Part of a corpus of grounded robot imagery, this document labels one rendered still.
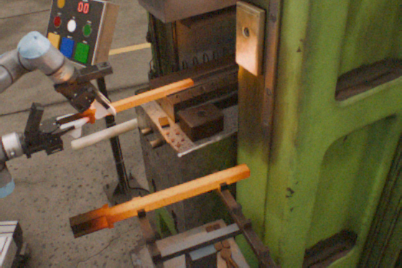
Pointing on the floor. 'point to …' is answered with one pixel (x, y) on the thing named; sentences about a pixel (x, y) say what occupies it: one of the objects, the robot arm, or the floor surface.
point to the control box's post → (113, 137)
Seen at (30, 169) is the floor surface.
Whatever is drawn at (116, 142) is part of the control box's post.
